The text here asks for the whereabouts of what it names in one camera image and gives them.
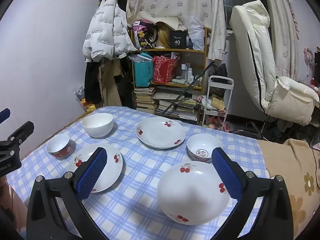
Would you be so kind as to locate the brown floral blanket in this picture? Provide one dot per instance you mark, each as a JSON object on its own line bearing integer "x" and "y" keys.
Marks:
{"x": 287, "y": 160}

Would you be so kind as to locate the blue checked tablecloth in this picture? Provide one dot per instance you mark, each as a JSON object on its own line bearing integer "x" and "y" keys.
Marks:
{"x": 140, "y": 180}

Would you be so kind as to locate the plain white bowl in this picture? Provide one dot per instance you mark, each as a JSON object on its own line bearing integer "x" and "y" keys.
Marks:
{"x": 98, "y": 123}

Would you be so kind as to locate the floral curtain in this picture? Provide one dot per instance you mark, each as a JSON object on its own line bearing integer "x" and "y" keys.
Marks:
{"x": 282, "y": 17}
{"x": 175, "y": 0}

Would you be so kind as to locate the white plastic bag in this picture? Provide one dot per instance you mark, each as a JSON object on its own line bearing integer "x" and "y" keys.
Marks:
{"x": 196, "y": 32}

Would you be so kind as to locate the tan fuzzy item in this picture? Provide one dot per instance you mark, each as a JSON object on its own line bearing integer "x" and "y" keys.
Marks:
{"x": 163, "y": 37}

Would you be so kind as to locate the colourful printed bag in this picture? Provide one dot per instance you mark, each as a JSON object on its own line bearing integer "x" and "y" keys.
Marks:
{"x": 145, "y": 37}

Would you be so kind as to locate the large white cherry bowl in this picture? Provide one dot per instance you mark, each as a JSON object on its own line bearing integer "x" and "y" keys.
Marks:
{"x": 190, "y": 195}

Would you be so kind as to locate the clear plastic bag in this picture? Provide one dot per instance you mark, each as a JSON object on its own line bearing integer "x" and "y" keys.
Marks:
{"x": 80, "y": 92}

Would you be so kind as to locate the teal bag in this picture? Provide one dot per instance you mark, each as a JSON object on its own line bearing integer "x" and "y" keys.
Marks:
{"x": 143, "y": 72}

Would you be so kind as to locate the white trolley cart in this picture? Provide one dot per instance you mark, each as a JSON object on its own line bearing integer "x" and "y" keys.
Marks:
{"x": 221, "y": 76}

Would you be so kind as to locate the black pole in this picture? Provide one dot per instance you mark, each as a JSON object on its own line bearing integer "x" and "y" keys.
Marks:
{"x": 190, "y": 86}

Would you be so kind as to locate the yellow and red packaging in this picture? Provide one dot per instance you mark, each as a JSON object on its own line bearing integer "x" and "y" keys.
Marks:
{"x": 87, "y": 105}

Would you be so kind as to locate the white cherry plate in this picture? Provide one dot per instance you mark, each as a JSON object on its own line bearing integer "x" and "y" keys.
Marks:
{"x": 160, "y": 133}
{"x": 111, "y": 170}

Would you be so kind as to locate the small red-based bowl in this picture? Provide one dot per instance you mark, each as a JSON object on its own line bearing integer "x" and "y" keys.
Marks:
{"x": 58, "y": 143}

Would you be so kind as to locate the wooden shelf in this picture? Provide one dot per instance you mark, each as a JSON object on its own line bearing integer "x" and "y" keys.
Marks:
{"x": 175, "y": 50}

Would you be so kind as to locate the black trousers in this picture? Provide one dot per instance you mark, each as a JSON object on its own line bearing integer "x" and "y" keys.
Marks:
{"x": 92, "y": 80}

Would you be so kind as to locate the beige coat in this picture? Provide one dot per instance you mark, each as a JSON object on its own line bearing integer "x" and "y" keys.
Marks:
{"x": 110, "y": 85}

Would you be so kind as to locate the white recliner chair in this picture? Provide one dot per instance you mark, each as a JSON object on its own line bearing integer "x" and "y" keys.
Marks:
{"x": 265, "y": 67}

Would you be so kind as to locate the pink fan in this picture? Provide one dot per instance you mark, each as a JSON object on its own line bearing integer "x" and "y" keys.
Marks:
{"x": 309, "y": 56}

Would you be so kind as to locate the black box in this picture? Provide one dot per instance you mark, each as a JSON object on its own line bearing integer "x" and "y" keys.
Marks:
{"x": 178, "y": 41}

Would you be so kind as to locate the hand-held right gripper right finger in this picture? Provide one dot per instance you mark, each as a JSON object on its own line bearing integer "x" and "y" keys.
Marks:
{"x": 226, "y": 175}

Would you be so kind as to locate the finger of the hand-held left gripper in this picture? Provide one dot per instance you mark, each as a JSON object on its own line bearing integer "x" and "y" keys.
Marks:
{"x": 4, "y": 115}
{"x": 22, "y": 131}

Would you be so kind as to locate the white puffer jacket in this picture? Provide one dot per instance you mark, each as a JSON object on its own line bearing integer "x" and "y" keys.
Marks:
{"x": 107, "y": 30}

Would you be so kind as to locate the white bowl with red print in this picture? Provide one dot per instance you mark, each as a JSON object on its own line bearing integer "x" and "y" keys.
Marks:
{"x": 202, "y": 143}

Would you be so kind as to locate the red gift bag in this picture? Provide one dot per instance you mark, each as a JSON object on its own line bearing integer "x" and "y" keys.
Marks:
{"x": 163, "y": 70}

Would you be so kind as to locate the yellow packet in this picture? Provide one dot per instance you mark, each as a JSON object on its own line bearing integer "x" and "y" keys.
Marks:
{"x": 217, "y": 102}

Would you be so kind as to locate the black bag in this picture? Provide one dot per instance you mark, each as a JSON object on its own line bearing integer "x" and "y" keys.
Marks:
{"x": 221, "y": 70}

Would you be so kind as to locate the black coat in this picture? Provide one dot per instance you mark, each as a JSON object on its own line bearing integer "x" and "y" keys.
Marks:
{"x": 127, "y": 80}

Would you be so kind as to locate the stack of books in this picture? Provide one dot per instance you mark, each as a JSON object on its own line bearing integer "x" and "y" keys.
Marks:
{"x": 143, "y": 97}

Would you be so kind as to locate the cream folded sheet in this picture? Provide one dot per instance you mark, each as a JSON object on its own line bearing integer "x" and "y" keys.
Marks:
{"x": 165, "y": 21}

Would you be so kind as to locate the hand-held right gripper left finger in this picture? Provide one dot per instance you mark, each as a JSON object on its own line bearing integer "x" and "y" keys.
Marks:
{"x": 91, "y": 175}

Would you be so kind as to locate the pink toys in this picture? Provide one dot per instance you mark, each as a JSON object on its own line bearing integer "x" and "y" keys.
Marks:
{"x": 215, "y": 125}

